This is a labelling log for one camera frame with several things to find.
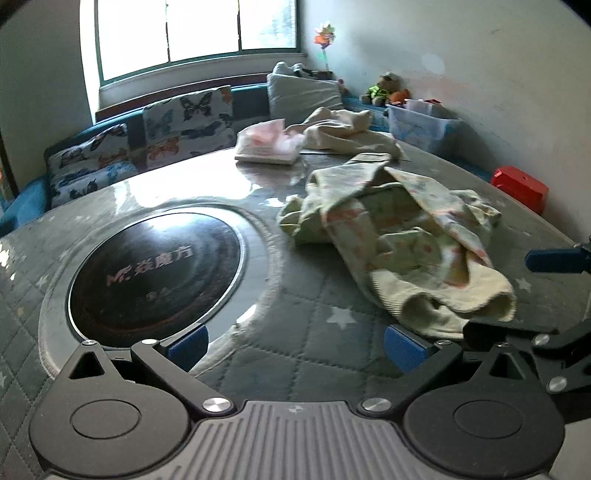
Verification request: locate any tall butterfly print cushion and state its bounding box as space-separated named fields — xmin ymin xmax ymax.
xmin=142 ymin=85 xmax=236 ymax=169

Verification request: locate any colourful pinwheel toy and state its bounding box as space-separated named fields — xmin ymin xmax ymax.
xmin=313 ymin=25 xmax=337 ymax=75

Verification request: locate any green framed window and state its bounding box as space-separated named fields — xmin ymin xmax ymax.
xmin=78 ymin=0 xmax=308 ymax=93

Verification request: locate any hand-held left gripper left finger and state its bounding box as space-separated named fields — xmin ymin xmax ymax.
xmin=60 ymin=324 xmax=236 ymax=418

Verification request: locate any cream knit garment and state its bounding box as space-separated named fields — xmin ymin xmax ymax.
xmin=284 ymin=107 xmax=411 ymax=162

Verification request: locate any green orange striped patterned garment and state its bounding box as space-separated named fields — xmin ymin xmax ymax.
xmin=277 ymin=154 xmax=517 ymax=340

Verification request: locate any brown plush toy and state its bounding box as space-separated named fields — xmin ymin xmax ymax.
xmin=361 ymin=73 xmax=411 ymax=107

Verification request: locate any folded pink cloth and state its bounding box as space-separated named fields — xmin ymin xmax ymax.
xmin=235 ymin=119 xmax=308 ymax=165

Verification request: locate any round black induction cooktop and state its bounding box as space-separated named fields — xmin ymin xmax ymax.
xmin=39 ymin=198 xmax=278 ymax=365

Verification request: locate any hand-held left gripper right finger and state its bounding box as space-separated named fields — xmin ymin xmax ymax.
xmin=360 ymin=324 xmax=536 ymax=418

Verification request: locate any blue sofa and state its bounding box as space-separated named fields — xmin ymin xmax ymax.
xmin=0 ymin=83 xmax=490 ymax=236

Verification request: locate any red plastic stool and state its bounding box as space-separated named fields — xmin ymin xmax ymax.
xmin=490 ymin=167 xmax=550 ymax=214

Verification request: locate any long butterfly print cushion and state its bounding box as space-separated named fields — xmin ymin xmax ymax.
xmin=45 ymin=124 xmax=139 ymax=208

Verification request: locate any clear plastic storage box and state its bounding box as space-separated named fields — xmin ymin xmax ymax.
xmin=387 ymin=99 xmax=462 ymax=158

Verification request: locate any large grey pillow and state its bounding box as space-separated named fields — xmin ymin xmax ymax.
xmin=267 ymin=73 xmax=345 ymax=121

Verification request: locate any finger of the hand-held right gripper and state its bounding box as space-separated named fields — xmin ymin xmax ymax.
xmin=464 ymin=318 xmax=591 ymax=393
xmin=525 ymin=242 xmax=591 ymax=274

